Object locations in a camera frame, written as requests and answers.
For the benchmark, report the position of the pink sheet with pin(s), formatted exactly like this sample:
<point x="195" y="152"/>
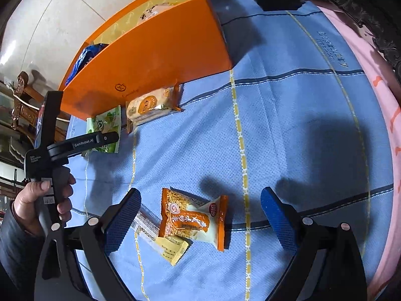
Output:
<point x="388" y="106"/>

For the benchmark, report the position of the orange cardboard box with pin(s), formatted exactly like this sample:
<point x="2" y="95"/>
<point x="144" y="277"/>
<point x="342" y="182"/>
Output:
<point x="156" y="59"/>

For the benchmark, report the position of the orange peanut snack packet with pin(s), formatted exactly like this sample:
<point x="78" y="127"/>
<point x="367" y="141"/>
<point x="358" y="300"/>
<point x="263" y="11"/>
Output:
<point x="188" y="219"/>

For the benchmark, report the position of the person's left hand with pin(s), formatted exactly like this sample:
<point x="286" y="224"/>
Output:
<point x="26" y="200"/>

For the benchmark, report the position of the brown wooden chair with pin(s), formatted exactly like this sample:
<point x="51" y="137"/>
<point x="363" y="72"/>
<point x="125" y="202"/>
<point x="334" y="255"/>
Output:
<point x="18" y="81"/>

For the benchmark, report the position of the biscuit packet with orange label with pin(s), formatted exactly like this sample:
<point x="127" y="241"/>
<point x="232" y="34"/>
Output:
<point x="147" y="106"/>

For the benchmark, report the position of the person's left forearm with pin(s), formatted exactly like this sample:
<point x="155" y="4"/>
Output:
<point x="18" y="244"/>

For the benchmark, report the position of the white wall socket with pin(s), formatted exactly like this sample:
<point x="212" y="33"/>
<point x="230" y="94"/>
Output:
<point x="7" y="83"/>

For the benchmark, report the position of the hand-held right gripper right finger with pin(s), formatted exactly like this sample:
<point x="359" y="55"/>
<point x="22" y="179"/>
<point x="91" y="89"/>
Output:
<point x="278" y="221"/>

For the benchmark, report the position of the small blue snack packet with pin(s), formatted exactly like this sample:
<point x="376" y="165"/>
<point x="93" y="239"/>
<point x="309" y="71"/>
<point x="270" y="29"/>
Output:
<point x="83" y="58"/>

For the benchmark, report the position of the green snack packet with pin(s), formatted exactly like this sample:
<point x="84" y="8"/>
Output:
<point x="106" y="120"/>

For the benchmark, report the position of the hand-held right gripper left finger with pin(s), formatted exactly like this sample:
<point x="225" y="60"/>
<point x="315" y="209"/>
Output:
<point x="122" y="222"/>

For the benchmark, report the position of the yellow bar packet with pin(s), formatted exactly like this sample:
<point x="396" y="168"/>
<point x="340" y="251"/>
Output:
<point x="170" y="250"/>

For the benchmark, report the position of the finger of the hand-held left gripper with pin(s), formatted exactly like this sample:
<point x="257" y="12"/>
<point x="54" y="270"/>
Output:
<point x="103" y="138"/>
<point x="50" y="116"/>

